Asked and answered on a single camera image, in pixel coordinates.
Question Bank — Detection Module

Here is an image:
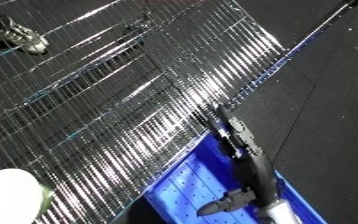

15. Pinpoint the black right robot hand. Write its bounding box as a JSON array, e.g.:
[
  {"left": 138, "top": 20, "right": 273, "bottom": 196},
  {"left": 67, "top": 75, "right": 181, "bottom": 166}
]
[{"left": 194, "top": 103, "right": 283, "bottom": 217}]

